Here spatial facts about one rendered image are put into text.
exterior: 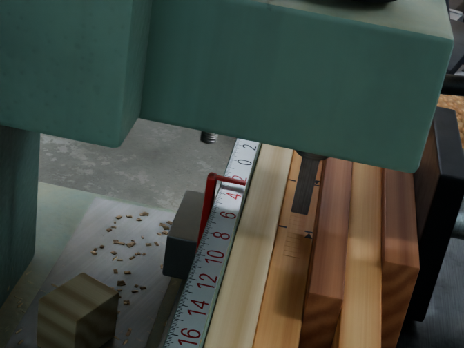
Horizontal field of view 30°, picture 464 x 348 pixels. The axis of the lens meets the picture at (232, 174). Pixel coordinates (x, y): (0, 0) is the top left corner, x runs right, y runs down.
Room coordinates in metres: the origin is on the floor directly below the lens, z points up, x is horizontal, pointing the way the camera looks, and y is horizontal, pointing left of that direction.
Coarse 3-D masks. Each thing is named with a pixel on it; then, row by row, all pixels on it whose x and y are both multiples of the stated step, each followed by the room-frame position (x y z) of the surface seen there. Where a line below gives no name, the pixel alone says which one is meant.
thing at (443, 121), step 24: (432, 120) 0.45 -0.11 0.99; (456, 120) 0.46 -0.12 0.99; (432, 144) 0.43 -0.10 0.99; (456, 144) 0.42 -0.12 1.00; (432, 168) 0.41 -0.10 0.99; (456, 168) 0.39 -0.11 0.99; (432, 192) 0.39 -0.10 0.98; (456, 192) 0.38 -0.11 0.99; (432, 216) 0.38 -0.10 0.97; (456, 216) 0.38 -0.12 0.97; (432, 240) 0.38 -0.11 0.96; (432, 264) 0.38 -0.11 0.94; (432, 288) 0.38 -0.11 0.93; (408, 312) 0.38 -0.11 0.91
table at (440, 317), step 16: (448, 256) 0.46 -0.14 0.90; (448, 272) 0.44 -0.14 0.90; (448, 288) 0.43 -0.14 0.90; (432, 304) 0.41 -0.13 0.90; (448, 304) 0.41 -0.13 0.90; (432, 320) 0.39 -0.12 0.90; (448, 320) 0.40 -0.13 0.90; (400, 336) 0.37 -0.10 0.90; (416, 336) 0.38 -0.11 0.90; (432, 336) 0.38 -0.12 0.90; (448, 336) 0.38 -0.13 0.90
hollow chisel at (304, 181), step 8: (304, 160) 0.40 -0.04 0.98; (312, 160) 0.40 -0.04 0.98; (304, 168) 0.40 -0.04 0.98; (312, 168) 0.40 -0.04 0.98; (304, 176) 0.40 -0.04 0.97; (312, 176) 0.40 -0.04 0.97; (296, 184) 0.41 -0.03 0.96; (304, 184) 0.40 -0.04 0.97; (312, 184) 0.40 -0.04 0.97; (296, 192) 0.40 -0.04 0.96; (304, 192) 0.40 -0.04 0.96; (312, 192) 0.40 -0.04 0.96; (296, 200) 0.40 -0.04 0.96; (304, 200) 0.40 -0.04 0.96; (296, 208) 0.40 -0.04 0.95; (304, 208) 0.40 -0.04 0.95
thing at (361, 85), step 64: (192, 0) 0.37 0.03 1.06; (256, 0) 0.37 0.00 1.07; (320, 0) 0.39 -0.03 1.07; (192, 64) 0.37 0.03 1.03; (256, 64) 0.37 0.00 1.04; (320, 64) 0.37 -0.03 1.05; (384, 64) 0.37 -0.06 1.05; (448, 64) 0.37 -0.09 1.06; (192, 128) 0.37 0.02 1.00; (256, 128) 0.37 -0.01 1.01; (320, 128) 0.37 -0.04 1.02; (384, 128) 0.37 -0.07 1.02
